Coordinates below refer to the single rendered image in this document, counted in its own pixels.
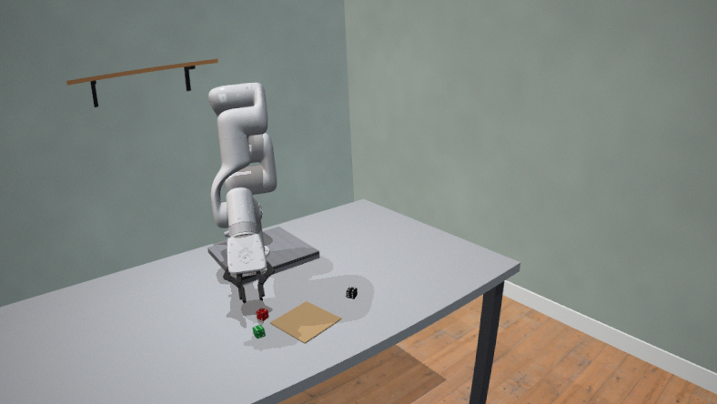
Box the tan square mat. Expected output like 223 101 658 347
270 301 342 344

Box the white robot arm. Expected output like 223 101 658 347
208 83 277 257

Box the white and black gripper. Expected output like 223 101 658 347
223 232 275 303

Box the green die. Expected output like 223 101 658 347
253 325 266 338

